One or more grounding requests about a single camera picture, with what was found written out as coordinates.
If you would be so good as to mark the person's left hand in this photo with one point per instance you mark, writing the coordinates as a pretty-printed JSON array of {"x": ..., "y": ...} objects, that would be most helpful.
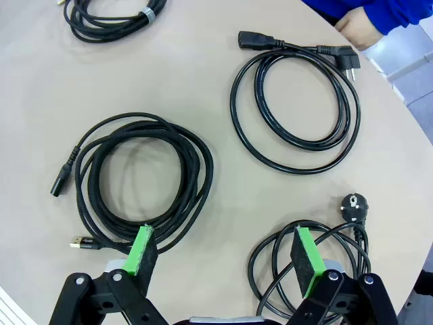
[{"x": 358, "y": 30}]

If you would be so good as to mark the person's torso blue hoodie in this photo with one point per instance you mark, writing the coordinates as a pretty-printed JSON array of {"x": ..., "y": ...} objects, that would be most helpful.
[{"x": 321, "y": 6}]

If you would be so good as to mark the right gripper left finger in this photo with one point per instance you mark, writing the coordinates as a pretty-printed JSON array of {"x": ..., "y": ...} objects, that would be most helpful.
[{"x": 142, "y": 257}]

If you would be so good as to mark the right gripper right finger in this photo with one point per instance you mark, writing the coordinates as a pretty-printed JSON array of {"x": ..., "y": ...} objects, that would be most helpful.
[{"x": 304, "y": 260}]

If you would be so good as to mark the person's left forearm blue sleeve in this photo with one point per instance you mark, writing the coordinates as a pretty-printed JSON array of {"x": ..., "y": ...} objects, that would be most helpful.
[{"x": 402, "y": 13}]

